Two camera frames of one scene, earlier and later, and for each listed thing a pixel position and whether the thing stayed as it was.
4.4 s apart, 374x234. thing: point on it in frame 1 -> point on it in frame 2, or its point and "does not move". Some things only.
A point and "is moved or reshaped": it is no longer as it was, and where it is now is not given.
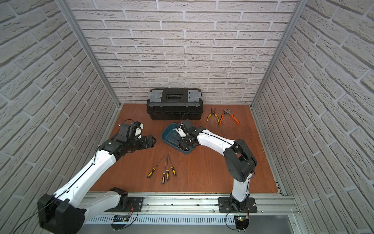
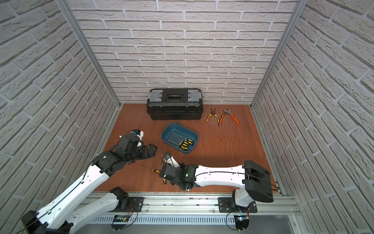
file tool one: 149,176 is moved or reshaped
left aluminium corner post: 69,13 does not move
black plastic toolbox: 172,104 does not move
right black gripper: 183,145 -> 182,167
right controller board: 241,222 does not move
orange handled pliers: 228,111 does not move
